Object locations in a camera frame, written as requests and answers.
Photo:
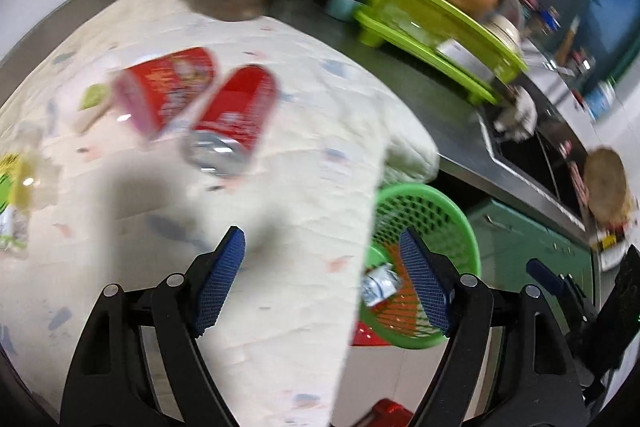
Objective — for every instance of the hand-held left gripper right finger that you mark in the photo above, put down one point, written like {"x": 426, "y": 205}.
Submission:
{"x": 425, "y": 277}

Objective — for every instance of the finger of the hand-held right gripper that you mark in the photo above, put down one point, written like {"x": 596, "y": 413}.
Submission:
{"x": 542, "y": 272}

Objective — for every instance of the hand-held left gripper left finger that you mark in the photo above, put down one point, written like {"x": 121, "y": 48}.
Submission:
{"x": 220, "y": 277}

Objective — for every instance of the silver wrapper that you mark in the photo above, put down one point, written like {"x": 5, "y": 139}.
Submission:
{"x": 380, "y": 284}

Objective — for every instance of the green plastic mesh basket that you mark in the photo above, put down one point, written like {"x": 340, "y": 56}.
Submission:
{"x": 425, "y": 207}

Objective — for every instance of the red soda can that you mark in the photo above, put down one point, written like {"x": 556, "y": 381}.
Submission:
{"x": 235, "y": 112}

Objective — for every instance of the red paper cup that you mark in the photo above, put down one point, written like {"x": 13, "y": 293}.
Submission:
{"x": 165, "y": 84}

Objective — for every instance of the green-tipped wooden stick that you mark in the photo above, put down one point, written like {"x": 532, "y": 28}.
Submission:
{"x": 95, "y": 97}

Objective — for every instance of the clear plastic bottle green label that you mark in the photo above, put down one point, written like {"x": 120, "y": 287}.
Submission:
{"x": 17, "y": 177}

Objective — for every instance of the green cabinet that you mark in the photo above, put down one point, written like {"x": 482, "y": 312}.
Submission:
{"x": 525, "y": 247}

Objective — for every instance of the red plastic object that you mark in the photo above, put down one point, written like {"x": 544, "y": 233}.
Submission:
{"x": 392, "y": 413}
{"x": 370, "y": 337}

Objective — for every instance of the steel sink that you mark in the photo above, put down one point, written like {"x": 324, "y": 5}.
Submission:
{"x": 540, "y": 162}

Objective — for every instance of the round wooden cutting board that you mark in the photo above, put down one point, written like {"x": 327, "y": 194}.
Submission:
{"x": 605, "y": 179}

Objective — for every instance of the cream quilted printed mat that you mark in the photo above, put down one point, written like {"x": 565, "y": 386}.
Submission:
{"x": 300, "y": 187}

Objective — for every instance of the white dish rag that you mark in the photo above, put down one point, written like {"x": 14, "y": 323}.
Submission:
{"x": 520, "y": 107}

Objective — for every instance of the white bowl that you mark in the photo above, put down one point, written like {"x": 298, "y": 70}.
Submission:
{"x": 505, "y": 32}

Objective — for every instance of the green plastic dish rack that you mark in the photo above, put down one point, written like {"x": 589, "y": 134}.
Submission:
{"x": 400, "y": 2}

